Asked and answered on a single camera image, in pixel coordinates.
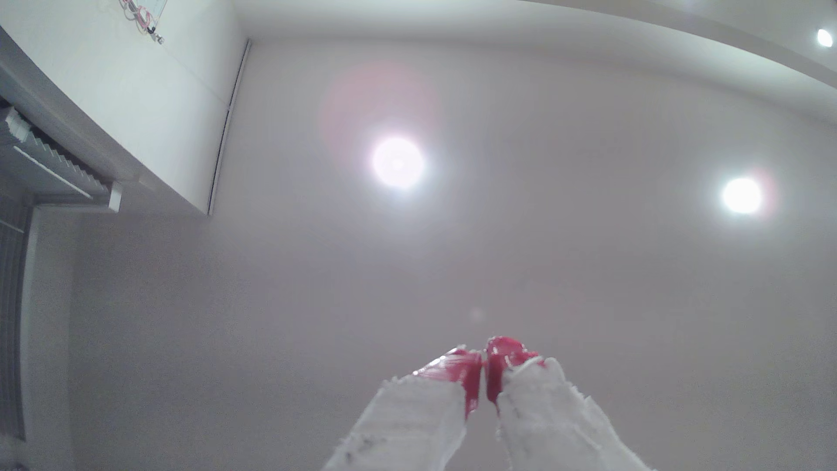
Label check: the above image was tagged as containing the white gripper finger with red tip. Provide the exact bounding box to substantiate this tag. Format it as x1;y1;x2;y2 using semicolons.
485;337;655;471
323;347;483;471

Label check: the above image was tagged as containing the wall gadget with red wires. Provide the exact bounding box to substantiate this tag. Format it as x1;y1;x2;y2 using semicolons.
119;0;166;45

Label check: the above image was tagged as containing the grey vertical window blind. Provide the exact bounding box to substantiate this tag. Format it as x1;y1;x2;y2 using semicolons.
0;196;32;440

